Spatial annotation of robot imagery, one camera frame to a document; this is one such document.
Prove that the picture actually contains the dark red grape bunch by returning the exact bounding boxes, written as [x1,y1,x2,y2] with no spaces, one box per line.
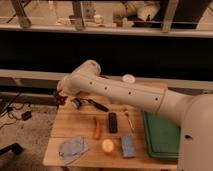
[54,91,67,105]

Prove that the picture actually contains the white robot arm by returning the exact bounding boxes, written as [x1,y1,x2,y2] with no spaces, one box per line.
[57,60,213,171]

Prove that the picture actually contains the white lidded cup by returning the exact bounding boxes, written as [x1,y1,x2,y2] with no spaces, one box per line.
[122,74,135,83]

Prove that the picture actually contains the black remote control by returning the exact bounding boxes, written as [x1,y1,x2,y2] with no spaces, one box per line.
[108,112,118,133]

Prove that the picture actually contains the wooden table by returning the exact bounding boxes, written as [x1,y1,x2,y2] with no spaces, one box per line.
[43,93,177,170]

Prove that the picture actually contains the orange yellow fruit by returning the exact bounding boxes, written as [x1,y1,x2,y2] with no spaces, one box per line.
[101,139,115,155]

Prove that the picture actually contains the blue sponge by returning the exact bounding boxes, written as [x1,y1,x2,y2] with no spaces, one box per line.
[121,135,136,158]

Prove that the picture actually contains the blue cloth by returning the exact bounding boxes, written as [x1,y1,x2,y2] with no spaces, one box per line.
[58,136,89,165]

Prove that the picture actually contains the green plastic tray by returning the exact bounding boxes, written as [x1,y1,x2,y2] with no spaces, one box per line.
[142,112,180,160]

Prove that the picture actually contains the black power adapter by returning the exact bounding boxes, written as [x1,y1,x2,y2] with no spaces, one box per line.
[21,111,32,121]

